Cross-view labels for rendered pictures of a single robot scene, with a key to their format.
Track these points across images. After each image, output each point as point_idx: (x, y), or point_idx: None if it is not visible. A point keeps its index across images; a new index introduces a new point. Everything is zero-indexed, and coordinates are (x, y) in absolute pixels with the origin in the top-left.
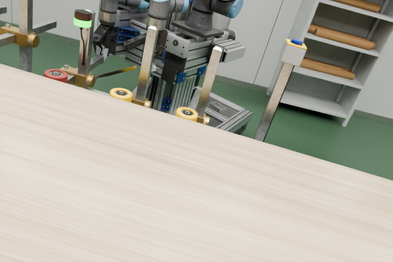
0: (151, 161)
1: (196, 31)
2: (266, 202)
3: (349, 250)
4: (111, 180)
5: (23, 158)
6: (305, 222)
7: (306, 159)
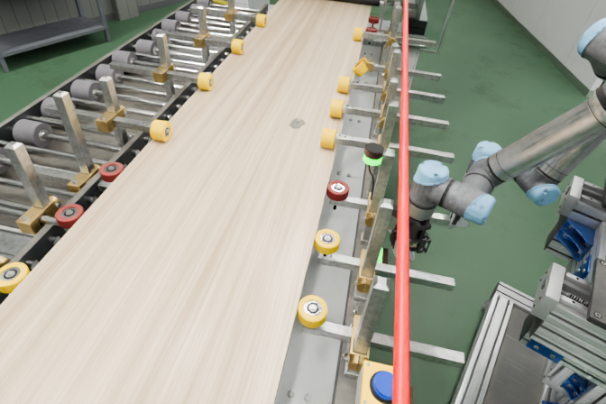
0: (200, 270)
1: (591, 299)
2: (131, 386)
3: None
4: (172, 244)
5: (196, 197)
6: None
7: None
